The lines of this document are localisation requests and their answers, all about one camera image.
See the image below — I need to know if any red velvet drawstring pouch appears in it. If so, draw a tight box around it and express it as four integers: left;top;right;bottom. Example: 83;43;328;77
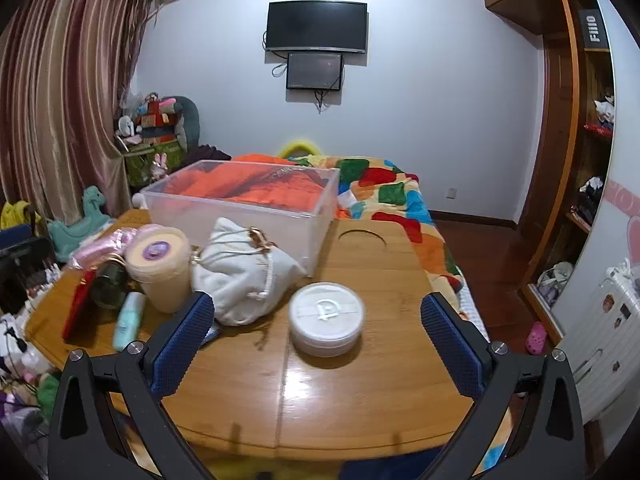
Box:
62;269;96;344

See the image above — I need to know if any mint lotion tube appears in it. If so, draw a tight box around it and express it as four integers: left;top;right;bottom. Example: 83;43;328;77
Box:
112;292;145;351

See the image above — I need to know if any cream lidded tub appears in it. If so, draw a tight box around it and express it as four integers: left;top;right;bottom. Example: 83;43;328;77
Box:
124;224;192;313

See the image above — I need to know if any pink rope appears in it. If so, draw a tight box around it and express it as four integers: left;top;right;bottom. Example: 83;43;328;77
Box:
67;225;147;272

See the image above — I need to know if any white drawstring pouch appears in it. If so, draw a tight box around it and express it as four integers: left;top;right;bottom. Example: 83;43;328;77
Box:
191;217;306;326

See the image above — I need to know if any round white cream jar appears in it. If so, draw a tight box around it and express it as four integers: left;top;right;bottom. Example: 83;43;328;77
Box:
288;282;366;358

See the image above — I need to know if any pink shoe on floor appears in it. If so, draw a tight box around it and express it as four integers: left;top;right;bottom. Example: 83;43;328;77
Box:
525;322;547;356

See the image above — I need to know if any white suitcase with stickers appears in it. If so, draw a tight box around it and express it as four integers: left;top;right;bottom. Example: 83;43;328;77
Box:
560;261;639;422

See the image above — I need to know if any teal plush dinosaur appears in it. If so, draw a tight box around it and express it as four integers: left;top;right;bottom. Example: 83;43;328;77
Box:
48;185;112;262

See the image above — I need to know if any pink bunny figure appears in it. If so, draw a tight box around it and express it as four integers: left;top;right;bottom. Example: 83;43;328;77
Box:
151;153;168;182

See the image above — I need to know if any colourful patchwork bed blanket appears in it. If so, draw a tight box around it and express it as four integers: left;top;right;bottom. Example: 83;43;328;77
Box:
290;155;490;340

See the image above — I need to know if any clear plastic storage bin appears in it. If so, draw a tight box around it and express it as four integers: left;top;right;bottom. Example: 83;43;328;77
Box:
141;165;340;275

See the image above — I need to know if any dark purple garment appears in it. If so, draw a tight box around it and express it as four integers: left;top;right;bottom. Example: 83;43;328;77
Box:
182;144;232;167

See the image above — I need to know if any orange puffer jacket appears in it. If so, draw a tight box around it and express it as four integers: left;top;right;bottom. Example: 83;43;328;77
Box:
163;154;326;212

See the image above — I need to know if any grey plush toy pile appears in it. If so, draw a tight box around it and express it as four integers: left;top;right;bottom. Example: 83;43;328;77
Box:
115;93;201;153

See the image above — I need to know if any striped brown curtain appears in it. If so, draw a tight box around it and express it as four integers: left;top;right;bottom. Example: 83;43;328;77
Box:
1;0;154;224

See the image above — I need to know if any wooden wardrobe shelf unit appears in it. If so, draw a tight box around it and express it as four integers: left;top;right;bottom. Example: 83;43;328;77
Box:
485;0;614;341

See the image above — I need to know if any small black wall monitor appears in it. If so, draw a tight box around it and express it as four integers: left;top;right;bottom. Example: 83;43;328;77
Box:
286;52;344;91

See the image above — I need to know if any large black wall television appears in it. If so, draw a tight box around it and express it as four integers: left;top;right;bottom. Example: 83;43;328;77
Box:
265;0;368;54

